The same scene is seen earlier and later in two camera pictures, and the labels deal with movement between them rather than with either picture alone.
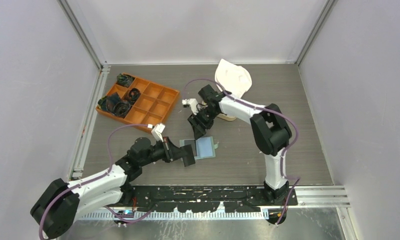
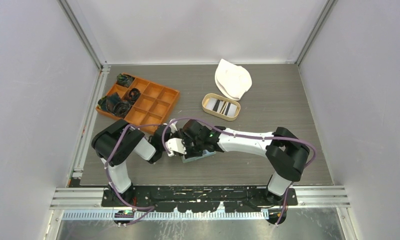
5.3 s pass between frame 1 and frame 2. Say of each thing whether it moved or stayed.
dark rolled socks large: stayed
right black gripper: moved
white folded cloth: stayed
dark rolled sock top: stayed
